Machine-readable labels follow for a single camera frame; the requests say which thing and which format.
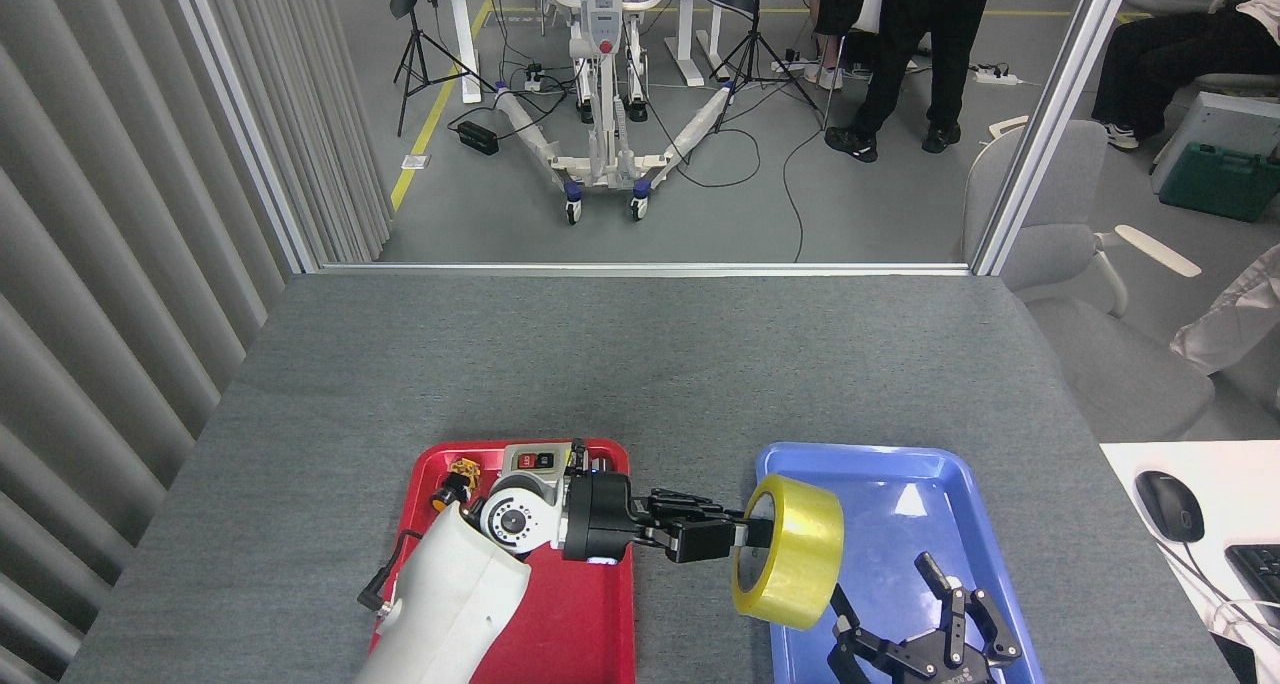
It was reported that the black computer mouse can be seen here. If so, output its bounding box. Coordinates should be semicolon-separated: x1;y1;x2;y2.
1135;471;1206;544

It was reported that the yellow black push button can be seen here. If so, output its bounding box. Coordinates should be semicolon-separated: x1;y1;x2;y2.
431;457;481;513

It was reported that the person's leg in pale trousers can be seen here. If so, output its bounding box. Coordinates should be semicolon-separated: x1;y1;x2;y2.
1170;244;1280;377

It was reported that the silver horizontal rail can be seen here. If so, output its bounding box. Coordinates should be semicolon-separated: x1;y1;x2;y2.
320;261;973;277

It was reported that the yellow tape roll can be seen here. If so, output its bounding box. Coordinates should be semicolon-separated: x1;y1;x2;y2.
730;474;846;632

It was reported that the grey case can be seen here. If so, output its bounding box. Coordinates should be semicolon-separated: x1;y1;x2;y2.
1150;91;1280;195

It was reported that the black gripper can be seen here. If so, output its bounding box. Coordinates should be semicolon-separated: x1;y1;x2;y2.
827;553;1023;684
562;472;774;565

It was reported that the red plastic tray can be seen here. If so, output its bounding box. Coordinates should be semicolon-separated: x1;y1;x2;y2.
368;438;636;684

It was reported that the black floor cable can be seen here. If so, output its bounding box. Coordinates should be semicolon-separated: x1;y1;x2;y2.
690;126;826;263

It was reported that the white desk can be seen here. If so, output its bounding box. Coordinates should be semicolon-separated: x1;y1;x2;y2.
1100;440;1280;684

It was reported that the blue plastic tray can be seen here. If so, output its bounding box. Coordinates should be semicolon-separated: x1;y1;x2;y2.
755;442;1046;684

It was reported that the white push button switch box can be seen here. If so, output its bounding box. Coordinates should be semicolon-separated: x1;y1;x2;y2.
500;442;578;481

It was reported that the standing person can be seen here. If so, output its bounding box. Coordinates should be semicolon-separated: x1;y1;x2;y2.
825;0;1001;163

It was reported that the black tripod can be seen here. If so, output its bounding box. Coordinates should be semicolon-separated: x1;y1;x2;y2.
710;0;826;133
393;0;498;137

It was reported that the grey office chair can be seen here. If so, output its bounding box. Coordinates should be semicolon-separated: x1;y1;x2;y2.
962;116;1216;441

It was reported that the silver post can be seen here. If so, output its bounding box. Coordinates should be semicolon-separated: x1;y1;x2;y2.
163;0;323;275
970;0;1141;277

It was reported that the white stand on wheels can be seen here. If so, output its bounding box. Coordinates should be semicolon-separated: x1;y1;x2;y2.
495;0;736;227

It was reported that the seated person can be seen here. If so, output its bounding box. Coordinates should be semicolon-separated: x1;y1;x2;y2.
1090;0;1280;151

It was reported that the black keyboard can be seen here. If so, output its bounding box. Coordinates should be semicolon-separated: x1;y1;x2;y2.
1225;544;1280;630

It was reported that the green plastic case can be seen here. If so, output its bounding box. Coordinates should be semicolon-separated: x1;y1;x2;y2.
1160;142;1280;223

